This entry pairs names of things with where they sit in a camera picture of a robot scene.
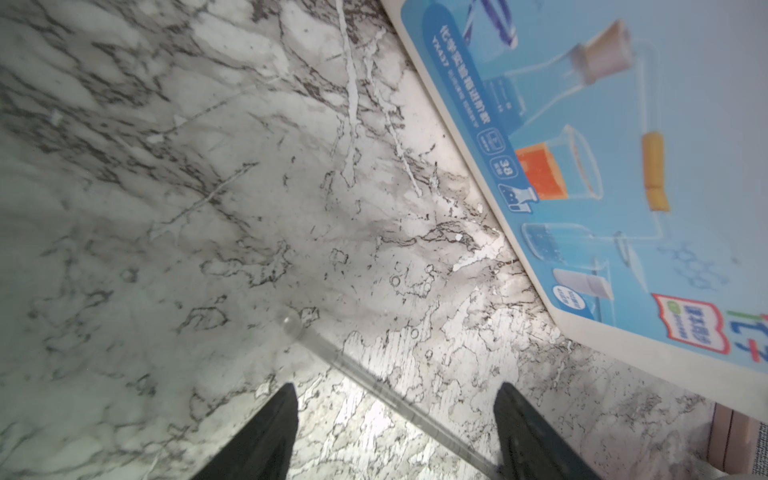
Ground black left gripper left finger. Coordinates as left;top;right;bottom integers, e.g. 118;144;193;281
193;383;299;480

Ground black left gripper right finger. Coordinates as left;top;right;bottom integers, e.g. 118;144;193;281
493;382;600;480

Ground white glass stirring rod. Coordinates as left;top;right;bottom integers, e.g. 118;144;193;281
276;309;502;479

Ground white plastic storage bin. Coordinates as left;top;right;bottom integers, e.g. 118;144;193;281
384;1;767;420

